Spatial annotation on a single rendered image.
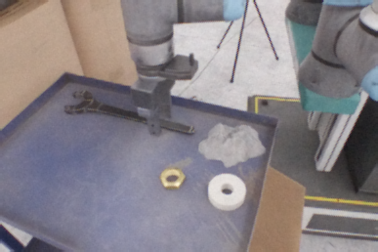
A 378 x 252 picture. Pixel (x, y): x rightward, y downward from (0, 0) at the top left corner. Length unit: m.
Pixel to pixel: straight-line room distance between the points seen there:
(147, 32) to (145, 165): 0.28
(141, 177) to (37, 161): 0.25
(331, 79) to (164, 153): 0.51
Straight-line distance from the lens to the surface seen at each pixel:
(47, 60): 0.99
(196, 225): 0.55
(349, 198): 1.38
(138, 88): 0.58
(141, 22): 0.52
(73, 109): 0.81
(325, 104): 0.92
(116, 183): 0.62
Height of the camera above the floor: 1.37
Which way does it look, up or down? 44 degrees down
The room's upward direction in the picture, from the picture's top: 2 degrees counter-clockwise
